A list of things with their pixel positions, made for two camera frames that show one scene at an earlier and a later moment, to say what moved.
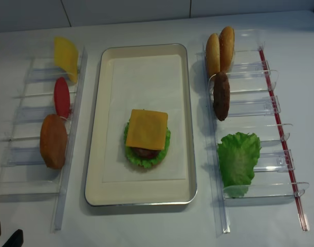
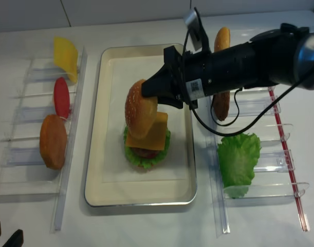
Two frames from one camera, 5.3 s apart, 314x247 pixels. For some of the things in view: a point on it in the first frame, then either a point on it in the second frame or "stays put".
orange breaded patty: [53, 138] stays put
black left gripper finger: [16, 240] stays put
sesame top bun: [213, 55] to [141, 112]
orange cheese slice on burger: [147, 129] stays put
